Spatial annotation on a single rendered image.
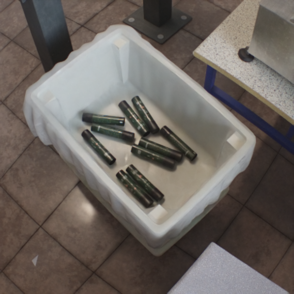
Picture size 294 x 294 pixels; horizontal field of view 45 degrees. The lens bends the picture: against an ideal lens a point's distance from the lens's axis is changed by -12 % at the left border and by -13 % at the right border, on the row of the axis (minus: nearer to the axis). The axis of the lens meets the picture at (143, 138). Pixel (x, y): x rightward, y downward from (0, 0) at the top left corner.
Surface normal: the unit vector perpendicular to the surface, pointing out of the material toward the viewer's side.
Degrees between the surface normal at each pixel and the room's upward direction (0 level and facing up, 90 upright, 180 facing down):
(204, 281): 0
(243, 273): 0
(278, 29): 90
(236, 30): 0
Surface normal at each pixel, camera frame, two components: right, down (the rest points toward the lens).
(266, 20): -0.63, 0.71
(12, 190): -0.04, -0.43
